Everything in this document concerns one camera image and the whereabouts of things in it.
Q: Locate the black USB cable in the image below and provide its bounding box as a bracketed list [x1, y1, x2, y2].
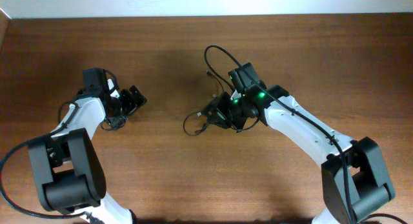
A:
[183, 94, 227, 137]

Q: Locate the black cable with USB-A plug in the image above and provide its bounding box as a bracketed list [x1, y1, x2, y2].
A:
[206, 70, 236, 92]

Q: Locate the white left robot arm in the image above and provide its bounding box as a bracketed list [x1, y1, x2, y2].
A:
[28, 68, 147, 223]

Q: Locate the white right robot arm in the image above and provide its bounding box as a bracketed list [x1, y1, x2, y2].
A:
[218, 63, 396, 223]

